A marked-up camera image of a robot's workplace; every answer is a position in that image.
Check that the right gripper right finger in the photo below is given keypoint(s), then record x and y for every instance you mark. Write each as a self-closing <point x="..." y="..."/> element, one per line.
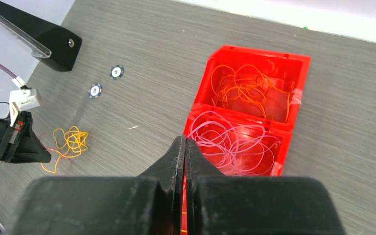
<point x="254" y="205"/>

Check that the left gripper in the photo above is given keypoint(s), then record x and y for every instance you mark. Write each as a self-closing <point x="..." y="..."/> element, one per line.
<point x="19" y="144"/>

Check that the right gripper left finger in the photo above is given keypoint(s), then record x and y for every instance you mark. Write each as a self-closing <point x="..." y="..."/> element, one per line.
<point x="148" y="204"/>

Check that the red compartment bin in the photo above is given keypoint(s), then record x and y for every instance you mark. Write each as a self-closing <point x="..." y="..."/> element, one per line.
<point x="245" y="109"/>

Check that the black metronome box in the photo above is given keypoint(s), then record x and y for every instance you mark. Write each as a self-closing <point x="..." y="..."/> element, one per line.
<point x="54" y="45"/>

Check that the green poker chip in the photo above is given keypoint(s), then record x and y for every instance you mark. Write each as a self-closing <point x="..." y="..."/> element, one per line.
<point x="117" y="72"/>

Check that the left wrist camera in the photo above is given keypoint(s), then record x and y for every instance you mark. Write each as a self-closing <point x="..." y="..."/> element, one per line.
<point x="23" y="99"/>

